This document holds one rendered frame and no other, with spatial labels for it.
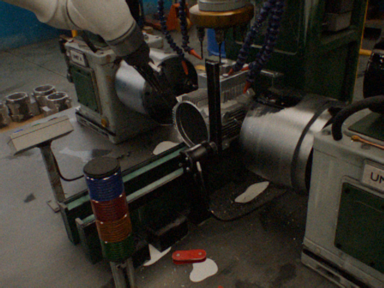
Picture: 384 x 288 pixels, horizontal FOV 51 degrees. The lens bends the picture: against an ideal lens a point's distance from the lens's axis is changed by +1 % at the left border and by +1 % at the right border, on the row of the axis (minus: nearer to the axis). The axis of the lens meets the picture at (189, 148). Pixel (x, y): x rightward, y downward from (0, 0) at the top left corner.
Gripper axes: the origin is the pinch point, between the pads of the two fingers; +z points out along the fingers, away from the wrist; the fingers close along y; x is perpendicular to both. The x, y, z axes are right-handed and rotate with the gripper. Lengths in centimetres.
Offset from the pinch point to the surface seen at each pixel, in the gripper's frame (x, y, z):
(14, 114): 30, 245, 84
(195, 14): -18.3, -5.3, -15.6
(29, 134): 33.6, 16.2, -15.1
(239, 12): -24.5, -14.6, -12.2
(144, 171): 20.9, -2.4, 9.5
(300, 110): -9.4, -40.0, -0.3
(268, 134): -1.6, -35.8, 1.5
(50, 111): 10, 218, 92
